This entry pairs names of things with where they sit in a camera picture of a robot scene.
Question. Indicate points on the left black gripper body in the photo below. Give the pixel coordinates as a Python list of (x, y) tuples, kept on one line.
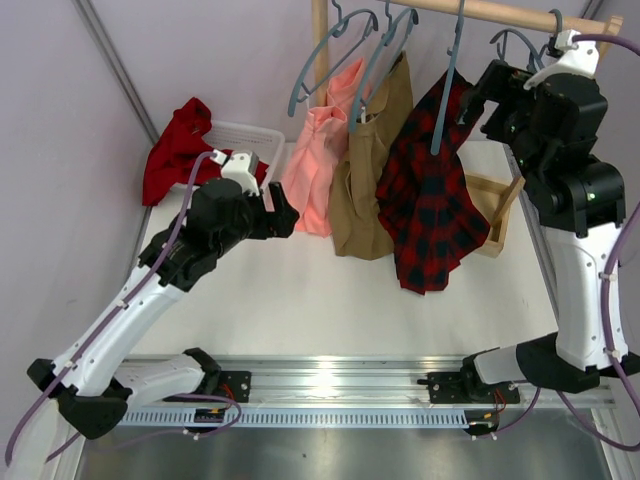
[(273, 215)]

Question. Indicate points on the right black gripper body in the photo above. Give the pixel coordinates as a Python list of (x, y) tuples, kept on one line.
[(498, 100)]

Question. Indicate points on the red navy plaid skirt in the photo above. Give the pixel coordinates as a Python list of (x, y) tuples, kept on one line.
[(423, 198)]

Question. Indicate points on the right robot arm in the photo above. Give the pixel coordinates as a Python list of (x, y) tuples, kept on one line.
[(551, 128)]

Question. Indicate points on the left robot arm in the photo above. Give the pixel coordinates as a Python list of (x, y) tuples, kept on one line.
[(92, 388)]

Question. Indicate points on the pink skirt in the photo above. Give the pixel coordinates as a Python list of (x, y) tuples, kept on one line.
[(308, 175)]

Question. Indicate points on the tan skirt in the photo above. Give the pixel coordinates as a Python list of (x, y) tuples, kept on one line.
[(353, 206)]

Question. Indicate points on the blue hanger holding tan skirt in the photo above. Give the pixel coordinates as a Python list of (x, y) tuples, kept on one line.
[(389, 47)]

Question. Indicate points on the white plastic basket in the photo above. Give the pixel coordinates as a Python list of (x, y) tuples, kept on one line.
[(230, 137)]

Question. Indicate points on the red garment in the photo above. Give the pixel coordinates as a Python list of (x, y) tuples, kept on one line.
[(172, 158)]

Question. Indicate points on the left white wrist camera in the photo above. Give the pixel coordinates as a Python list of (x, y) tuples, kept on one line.
[(244, 167)]

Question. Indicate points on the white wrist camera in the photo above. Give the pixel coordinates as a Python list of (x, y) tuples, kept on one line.
[(244, 167), (579, 57)]

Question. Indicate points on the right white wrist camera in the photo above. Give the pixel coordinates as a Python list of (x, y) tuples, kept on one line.
[(579, 57)]

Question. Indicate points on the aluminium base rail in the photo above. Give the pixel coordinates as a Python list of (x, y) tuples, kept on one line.
[(338, 382)]

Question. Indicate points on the white slotted cable duct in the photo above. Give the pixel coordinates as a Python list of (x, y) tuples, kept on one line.
[(262, 417)]

